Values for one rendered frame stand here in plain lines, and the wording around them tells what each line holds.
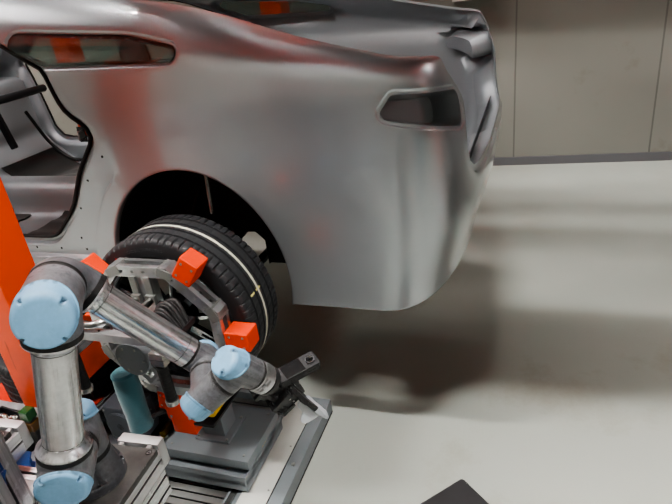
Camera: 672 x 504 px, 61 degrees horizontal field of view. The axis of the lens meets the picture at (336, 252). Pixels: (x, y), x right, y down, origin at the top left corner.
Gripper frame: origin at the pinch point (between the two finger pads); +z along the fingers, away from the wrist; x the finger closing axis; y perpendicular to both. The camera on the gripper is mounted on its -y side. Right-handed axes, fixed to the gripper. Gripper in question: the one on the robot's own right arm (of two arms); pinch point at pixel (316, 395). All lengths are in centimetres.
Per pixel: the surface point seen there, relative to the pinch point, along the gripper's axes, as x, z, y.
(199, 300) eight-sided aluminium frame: -56, -4, 13
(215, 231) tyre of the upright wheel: -78, -1, -4
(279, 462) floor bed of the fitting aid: -44, 81, 54
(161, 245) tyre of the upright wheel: -76, -15, 10
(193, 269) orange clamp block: -58, -13, 6
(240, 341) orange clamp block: -43.5, 10.7, 13.8
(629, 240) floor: -84, 266, -170
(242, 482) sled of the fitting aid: -39, 64, 64
